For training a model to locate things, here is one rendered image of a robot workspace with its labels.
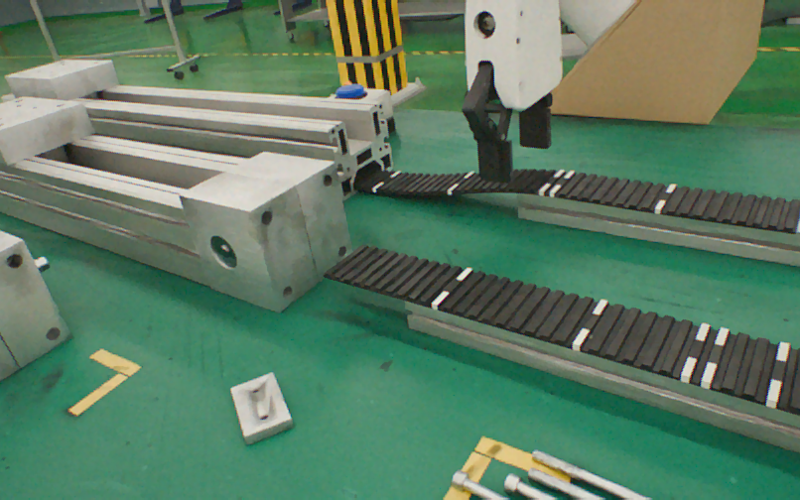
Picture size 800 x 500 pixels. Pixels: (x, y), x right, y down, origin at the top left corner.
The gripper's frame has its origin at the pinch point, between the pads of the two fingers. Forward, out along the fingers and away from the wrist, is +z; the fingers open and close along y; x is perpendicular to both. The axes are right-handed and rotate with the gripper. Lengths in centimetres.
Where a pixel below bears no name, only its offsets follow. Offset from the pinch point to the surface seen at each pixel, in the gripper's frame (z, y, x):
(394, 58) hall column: 59, 262, 212
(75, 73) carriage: -6, -1, 76
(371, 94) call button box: 0.1, 14.4, 28.6
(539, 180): 2.6, -0.2, -2.4
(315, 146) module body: 0.2, -4.0, 22.6
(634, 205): 2.6, -2.5, -11.8
